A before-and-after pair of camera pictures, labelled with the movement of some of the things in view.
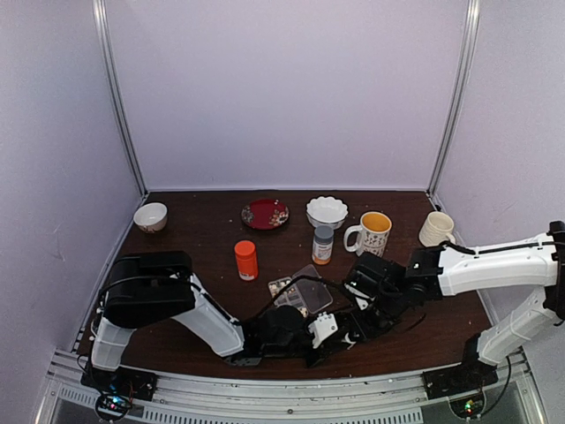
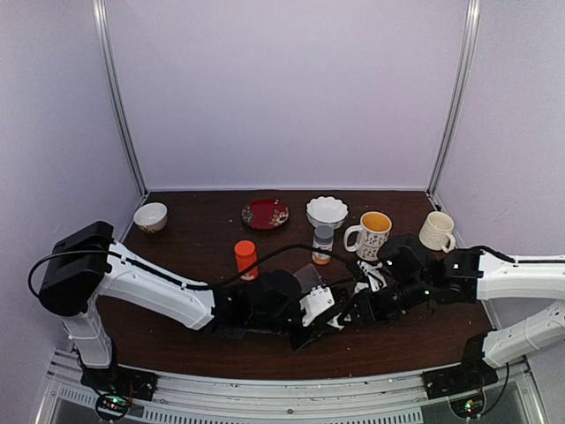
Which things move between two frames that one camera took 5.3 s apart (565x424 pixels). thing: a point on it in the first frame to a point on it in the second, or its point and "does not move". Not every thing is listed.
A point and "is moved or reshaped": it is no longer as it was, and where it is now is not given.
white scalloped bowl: (327, 211) does not move
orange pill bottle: (246, 260) does not move
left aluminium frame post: (108, 54) does not move
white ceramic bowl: (151, 216) does not move
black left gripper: (327, 349) to (300, 343)
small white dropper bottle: (347, 340) is moved or reshaped
